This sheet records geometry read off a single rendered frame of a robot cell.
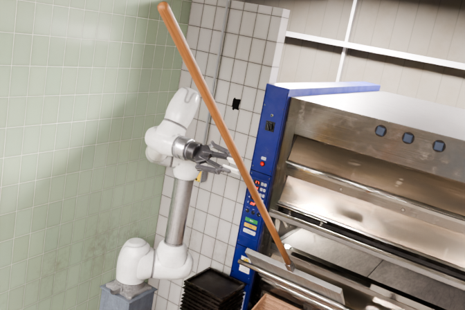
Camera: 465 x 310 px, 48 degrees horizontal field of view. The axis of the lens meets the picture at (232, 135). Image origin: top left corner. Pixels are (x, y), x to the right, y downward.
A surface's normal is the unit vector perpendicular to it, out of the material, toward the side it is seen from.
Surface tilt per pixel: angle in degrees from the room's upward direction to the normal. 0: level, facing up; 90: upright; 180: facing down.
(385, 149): 90
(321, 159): 70
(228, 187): 90
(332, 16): 90
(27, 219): 90
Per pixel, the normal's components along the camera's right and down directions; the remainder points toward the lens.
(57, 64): 0.84, 0.26
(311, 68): -0.54, 0.09
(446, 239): -0.43, -0.24
